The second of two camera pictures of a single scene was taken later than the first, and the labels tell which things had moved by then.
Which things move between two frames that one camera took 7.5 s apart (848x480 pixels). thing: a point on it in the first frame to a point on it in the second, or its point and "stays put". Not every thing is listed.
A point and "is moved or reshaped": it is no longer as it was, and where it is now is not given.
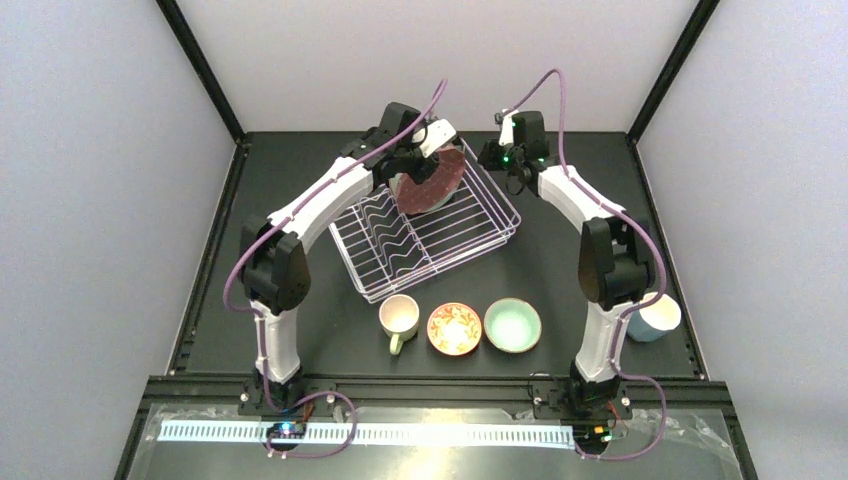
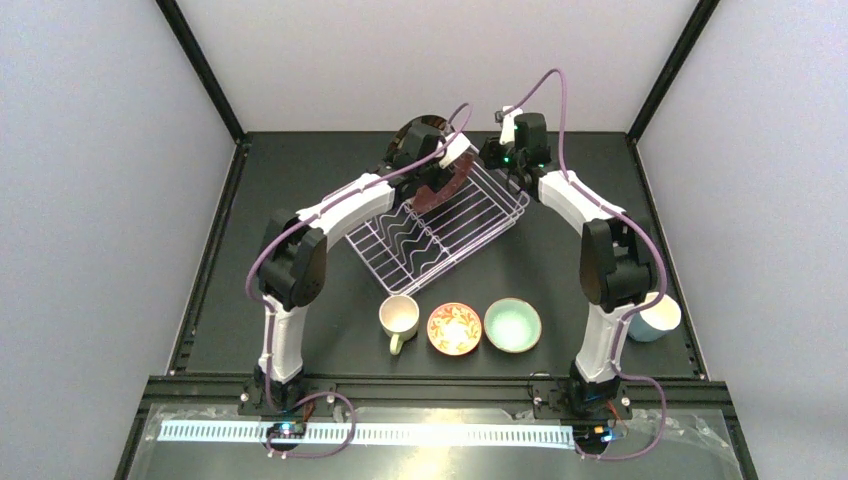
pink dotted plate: (414, 198) stays put
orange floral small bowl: (454, 329) stays put
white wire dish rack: (386, 253) is moved or reshaped
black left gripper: (419, 168) to (432, 168)
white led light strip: (370, 433) stays put
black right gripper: (519, 163) stays put
